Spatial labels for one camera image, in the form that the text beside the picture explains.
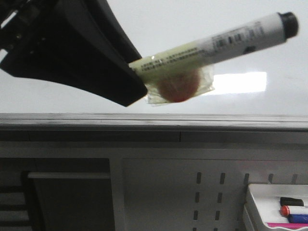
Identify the white plastic storage bin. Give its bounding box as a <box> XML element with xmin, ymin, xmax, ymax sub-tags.
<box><xmin>243</xmin><ymin>184</ymin><xmax>308</xmax><ymax>231</ymax></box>

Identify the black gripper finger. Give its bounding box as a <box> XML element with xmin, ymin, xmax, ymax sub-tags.
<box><xmin>84</xmin><ymin>0</ymin><xmax>141</xmax><ymax>63</ymax></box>

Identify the red capped marker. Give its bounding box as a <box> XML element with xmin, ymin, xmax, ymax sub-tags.
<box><xmin>279</xmin><ymin>205</ymin><xmax>308</xmax><ymax>217</ymax></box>

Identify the blue marker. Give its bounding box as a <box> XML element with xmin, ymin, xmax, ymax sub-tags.
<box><xmin>288</xmin><ymin>214</ymin><xmax>308</xmax><ymax>224</ymax></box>

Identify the grey aluminium whiteboard tray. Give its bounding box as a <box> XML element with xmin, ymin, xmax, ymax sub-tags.
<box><xmin>0</xmin><ymin>113</ymin><xmax>308</xmax><ymax>144</ymax></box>

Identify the black marker cap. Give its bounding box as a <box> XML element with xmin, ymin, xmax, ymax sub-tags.
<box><xmin>280</xmin><ymin>197</ymin><xmax>304</xmax><ymax>206</ymax></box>

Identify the white whiteboard marker black tip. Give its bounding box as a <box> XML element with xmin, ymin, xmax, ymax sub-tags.
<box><xmin>128</xmin><ymin>11</ymin><xmax>300</xmax><ymax>105</ymax></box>

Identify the white slotted pegboard panel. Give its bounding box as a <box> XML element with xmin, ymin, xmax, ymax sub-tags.
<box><xmin>123</xmin><ymin>158</ymin><xmax>308</xmax><ymax>231</ymax></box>

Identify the white whiteboard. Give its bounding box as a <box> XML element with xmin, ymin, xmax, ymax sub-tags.
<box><xmin>0</xmin><ymin>0</ymin><xmax>308</xmax><ymax>116</ymax></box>

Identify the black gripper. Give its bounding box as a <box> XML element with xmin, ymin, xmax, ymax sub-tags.
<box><xmin>0</xmin><ymin>0</ymin><xmax>147</xmax><ymax>107</ymax></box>

